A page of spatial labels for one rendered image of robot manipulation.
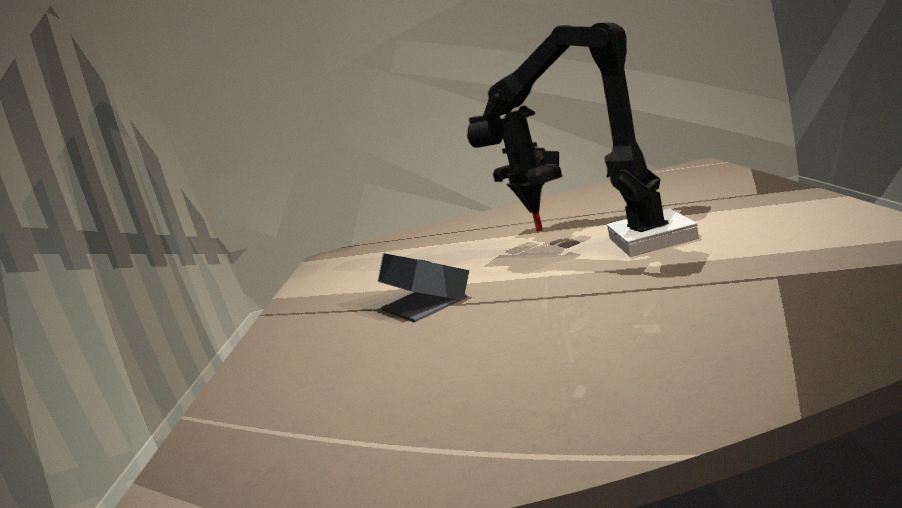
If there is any grey square panel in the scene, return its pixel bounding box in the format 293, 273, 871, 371
378, 253, 470, 322

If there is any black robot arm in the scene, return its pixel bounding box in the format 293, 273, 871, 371
467, 22, 668, 232

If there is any dark red peg with grey band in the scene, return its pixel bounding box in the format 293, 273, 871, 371
531, 209, 543, 231

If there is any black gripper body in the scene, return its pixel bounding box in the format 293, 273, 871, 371
493, 138, 562, 185

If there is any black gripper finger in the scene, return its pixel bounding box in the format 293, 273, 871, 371
519, 183, 544, 213
506, 180, 532, 213

